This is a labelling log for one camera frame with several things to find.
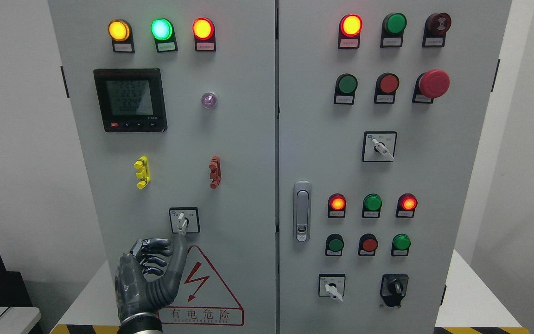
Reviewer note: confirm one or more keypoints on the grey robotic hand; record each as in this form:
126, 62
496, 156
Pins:
149, 275

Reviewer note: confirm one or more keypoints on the door rotary switch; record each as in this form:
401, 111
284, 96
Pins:
184, 220

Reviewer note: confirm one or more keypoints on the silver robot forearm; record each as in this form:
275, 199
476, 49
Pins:
141, 323

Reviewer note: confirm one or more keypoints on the yellow indicator light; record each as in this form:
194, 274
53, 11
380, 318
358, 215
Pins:
120, 32

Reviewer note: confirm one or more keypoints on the red electric hazard warning sign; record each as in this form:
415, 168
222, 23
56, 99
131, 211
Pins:
203, 297

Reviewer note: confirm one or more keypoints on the yellow terminal clip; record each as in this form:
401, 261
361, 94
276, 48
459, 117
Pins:
142, 172

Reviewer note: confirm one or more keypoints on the red terminal clip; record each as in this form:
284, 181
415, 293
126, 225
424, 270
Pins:
215, 172

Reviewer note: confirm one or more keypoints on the white side table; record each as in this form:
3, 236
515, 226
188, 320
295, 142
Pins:
19, 320

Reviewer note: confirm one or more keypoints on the black digital power meter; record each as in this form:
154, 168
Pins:
131, 100

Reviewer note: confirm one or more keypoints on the grey left cabinet door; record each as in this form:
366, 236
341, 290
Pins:
237, 219

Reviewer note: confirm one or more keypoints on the grey cabinet door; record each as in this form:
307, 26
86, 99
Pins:
322, 142
237, 219

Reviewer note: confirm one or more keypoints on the green push button lower left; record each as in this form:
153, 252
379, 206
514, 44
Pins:
334, 245

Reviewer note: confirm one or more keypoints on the small clear lamp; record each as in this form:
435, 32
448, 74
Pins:
209, 100

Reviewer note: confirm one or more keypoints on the red lit indicator lower left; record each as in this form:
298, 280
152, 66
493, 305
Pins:
337, 206

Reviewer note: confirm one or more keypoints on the red lit indicator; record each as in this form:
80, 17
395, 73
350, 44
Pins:
337, 206
350, 28
407, 203

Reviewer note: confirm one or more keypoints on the red push button lower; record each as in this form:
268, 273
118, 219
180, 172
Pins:
367, 245

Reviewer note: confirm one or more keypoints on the green indicator lower middle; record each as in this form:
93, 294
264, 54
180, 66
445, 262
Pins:
372, 204

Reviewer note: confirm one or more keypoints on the green indicator light top left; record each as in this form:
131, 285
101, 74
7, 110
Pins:
164, 35

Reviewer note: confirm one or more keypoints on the green push button lower right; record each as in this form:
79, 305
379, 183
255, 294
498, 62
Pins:
401, 244

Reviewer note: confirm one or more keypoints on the red indicator light top left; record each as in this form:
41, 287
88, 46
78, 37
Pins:
204, 33

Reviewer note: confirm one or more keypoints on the red lit indicator lower right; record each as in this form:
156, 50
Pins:
407, 203

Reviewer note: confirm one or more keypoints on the green push button upper row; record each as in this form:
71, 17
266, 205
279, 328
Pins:
345, 88

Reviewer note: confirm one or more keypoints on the grey right cabinet door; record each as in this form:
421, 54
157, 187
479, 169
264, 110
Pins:
322, 142

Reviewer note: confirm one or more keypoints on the red push button upper row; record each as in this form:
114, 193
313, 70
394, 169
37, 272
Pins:
385, 88

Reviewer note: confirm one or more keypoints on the white cabinet stand platform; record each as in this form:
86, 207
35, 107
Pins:
469, 306

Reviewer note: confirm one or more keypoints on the red lit indicator top right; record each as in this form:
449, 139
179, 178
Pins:
350, 28

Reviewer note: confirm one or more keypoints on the red emergency stop button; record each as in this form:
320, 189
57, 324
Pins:
430, 85

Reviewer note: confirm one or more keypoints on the green indicator top right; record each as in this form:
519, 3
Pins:
392, 30

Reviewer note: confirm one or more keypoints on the dark red buzzer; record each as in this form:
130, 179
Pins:
436, 27

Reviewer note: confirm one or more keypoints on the silver door handle lock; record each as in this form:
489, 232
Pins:
301, 212

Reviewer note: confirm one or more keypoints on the lower white rotary switch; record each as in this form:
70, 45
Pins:
331, 285

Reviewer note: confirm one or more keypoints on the black rotary knob switch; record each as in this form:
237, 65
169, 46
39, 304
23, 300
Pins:
393, 289

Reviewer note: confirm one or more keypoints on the upper right rotary switch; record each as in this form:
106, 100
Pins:
379, 146

